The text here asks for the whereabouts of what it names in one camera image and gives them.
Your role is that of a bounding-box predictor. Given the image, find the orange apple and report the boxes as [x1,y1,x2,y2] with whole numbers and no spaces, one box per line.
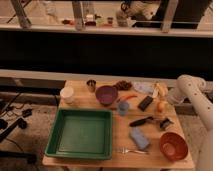
[157,101,167,113]

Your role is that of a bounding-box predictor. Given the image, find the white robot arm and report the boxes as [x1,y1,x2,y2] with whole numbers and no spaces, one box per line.
[167,75,213,171]

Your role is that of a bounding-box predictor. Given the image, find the green plastic tray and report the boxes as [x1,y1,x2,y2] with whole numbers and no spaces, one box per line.
[45,109,113,160]

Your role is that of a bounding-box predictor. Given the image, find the purple bowl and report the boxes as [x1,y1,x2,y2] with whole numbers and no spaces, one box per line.
[95,85,118,106]

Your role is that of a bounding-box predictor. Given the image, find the small metal cup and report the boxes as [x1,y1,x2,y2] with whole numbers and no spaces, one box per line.
[86,79,96,92]

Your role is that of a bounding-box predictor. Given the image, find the dark red grapes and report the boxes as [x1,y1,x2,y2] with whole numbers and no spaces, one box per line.
[115,80,132,90]

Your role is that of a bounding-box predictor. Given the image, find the small blue cup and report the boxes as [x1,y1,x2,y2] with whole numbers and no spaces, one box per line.
[117,101,129,116]

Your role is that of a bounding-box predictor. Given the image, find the orange carrot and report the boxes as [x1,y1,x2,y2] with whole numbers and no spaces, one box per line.
[117,94,137,102]

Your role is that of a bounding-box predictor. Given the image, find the white cup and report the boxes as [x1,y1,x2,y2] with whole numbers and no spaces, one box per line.
[60,87,74,103]

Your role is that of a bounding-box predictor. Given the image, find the clear plastic bag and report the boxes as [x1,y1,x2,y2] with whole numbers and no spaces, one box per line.
[133,82,154,95]

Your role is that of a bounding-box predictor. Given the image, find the black rectangular block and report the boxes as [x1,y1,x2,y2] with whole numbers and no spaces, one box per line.
[138,96,153,111]

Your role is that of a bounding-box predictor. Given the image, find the wooden table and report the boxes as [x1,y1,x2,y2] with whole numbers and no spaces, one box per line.
[42,79,195,170]

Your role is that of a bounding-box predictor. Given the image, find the blue sponge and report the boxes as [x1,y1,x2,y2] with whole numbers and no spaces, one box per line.
[130,128,150,150]

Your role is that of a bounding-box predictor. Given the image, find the silver fork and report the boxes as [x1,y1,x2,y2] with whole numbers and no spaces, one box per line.
[117,148,149,154]

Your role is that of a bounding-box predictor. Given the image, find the small black clip object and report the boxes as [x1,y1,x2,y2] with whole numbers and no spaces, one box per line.
[160,118,172,131]

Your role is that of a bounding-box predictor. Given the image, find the red bowl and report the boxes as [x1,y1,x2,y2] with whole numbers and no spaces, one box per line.
[159,132,188,161]

